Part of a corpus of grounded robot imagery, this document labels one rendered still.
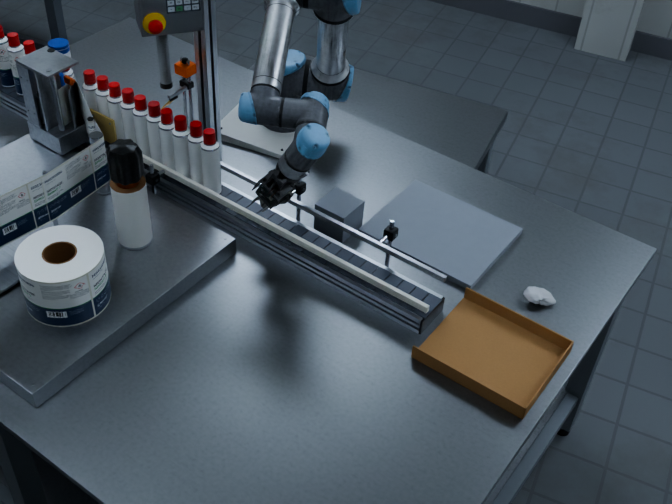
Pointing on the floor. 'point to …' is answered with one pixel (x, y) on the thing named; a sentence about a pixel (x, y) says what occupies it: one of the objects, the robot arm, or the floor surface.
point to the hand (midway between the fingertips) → (265, 202)
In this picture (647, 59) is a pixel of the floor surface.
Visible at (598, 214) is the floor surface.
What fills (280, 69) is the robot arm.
